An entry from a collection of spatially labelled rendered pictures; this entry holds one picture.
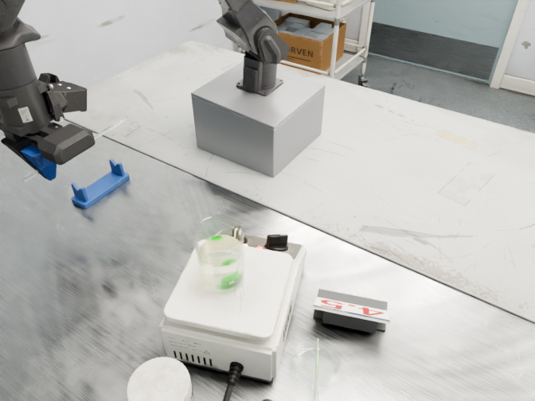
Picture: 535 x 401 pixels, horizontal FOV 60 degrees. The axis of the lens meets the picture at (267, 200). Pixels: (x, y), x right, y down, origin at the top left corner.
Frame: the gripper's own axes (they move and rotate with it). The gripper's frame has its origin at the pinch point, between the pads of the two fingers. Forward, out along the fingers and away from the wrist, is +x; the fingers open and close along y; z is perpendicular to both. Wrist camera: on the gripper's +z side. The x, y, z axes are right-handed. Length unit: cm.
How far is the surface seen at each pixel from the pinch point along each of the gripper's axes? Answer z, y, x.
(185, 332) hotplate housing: -9.3, -33.4, 4.5
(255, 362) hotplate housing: -7.3, -40.8, 6.7
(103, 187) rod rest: 7.6, -0.6, 10.1
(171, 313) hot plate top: -9.4, -31.9, 2.3
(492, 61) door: 290, -26, 88
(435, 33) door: 291, 14, 78
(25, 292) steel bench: -12.9, -7.8, 10.9
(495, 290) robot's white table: 21, -61, 12
